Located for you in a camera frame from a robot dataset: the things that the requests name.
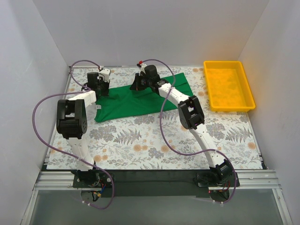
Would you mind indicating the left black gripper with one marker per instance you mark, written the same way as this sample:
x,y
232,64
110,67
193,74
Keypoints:
x,y
103,89

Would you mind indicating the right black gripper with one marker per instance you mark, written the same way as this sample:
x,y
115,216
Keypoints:
x,y
137,84

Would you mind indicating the green t shirt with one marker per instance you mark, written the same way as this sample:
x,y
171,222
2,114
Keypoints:
x,y
123,102

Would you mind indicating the yellow plastic tray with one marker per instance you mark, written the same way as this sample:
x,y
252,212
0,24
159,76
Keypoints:
x,y
227,86

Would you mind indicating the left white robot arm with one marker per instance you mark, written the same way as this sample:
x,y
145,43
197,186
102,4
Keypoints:
x,y
72,123

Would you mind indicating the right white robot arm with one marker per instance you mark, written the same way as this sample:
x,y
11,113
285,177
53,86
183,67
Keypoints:
x,y
191,117

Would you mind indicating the floral table mat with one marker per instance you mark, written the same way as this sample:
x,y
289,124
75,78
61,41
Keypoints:
x,y
136,142

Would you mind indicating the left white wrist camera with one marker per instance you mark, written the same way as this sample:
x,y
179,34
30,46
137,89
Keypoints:
x,y
105,74

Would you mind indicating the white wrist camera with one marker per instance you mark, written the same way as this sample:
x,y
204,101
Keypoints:
x,y
142,67
105,74

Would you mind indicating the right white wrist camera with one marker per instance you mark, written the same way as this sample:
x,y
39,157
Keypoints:
x,y
142,67

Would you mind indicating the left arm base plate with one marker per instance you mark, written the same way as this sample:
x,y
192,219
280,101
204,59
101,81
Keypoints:
x,y
91,179

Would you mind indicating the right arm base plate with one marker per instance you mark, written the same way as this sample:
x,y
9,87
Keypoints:
x,y
205,178

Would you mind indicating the aluminium frame rail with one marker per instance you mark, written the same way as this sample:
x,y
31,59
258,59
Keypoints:
x,y
152,197

